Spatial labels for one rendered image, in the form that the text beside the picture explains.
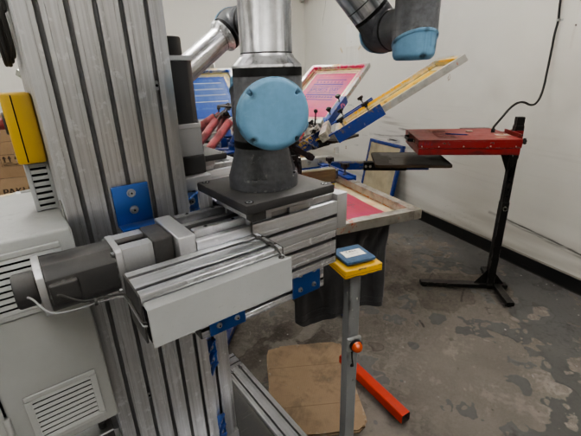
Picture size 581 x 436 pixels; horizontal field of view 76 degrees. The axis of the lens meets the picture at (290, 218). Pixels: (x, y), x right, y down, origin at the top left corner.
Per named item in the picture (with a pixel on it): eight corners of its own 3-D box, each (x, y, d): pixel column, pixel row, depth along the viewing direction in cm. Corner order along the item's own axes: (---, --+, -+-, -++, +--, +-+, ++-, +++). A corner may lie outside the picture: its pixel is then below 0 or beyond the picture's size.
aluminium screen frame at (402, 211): (421, 218, 144) (422, 208, 142) (280, 246, 123) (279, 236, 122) (325, 173, 212) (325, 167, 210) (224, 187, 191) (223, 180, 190)
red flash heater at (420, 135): (495, 144, 256) (499, 125, 252) (526, 157, 214) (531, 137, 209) (404, 144, 264) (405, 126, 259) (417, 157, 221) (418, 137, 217)
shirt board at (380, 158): (436, 163, 263) (437, 151, 260) (451, 178, 226) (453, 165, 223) (251, 163, 280) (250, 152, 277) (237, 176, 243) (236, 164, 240)
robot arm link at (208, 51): (137, 95, 113) (251, -5, 130) (120, 94, 123) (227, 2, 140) (163, 126, 121) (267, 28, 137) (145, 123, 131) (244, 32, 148)
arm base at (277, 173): (252, 197, 73) (249, 147, 70) (217, 182, 85) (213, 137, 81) (311, 183, 82) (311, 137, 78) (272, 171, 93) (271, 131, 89)
